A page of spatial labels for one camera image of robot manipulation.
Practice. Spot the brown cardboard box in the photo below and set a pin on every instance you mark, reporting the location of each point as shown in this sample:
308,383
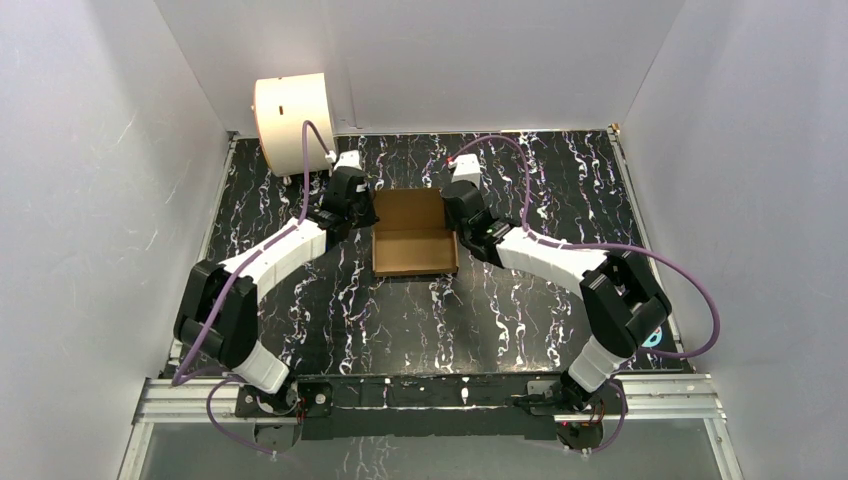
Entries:
411,237

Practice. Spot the blue white packaged item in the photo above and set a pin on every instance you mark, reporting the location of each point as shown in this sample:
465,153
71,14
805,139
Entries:
654,339

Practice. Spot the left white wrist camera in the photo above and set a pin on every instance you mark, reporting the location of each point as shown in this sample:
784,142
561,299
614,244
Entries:
347,159

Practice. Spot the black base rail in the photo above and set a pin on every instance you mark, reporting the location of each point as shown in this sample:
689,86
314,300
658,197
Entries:
531,405

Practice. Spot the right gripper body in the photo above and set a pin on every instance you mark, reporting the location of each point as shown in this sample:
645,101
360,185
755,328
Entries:
463,236

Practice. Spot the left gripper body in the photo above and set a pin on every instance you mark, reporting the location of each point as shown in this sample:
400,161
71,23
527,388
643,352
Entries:
361,201

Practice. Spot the cream cylindrical wooden box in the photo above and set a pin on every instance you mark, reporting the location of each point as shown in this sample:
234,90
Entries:
293,120

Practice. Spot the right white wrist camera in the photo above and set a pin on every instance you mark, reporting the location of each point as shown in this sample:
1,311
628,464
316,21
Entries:
465,167

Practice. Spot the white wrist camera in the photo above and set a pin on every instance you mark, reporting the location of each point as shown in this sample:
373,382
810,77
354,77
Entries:
347,159
465,167

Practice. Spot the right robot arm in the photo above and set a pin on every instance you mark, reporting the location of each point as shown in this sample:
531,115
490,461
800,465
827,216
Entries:
623,301

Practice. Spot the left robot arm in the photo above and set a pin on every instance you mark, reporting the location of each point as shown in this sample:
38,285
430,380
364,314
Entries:
218,314

